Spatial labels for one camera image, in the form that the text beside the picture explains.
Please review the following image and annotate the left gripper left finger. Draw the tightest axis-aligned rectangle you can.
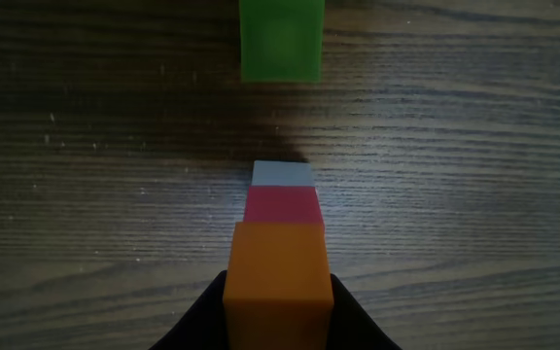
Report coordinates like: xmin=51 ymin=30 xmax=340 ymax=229
xmin=148 ymin=269 xmax=228 ymax=350

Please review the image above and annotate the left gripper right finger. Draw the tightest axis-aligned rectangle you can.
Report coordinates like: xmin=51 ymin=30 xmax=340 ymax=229
xmin=328 ymin=273 xmax=403 ymax=350

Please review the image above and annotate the orange cube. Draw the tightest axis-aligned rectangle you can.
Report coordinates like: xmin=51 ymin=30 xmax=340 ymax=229
xmin=222 ymin=222 xmax=335 ymax=350

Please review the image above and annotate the green cube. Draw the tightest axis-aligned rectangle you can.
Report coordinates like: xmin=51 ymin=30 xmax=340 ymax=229
xmin=238 ymin=0 xmax=326 ymax=84

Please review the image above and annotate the red cube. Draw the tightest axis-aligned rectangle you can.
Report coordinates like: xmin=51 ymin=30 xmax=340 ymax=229
xmin=243 ymin=186 xmax=326 ymax=227

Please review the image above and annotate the white cube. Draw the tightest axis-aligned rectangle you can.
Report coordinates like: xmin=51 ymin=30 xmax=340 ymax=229
xmin=251 ymin=160 xmax=316 ymax=189

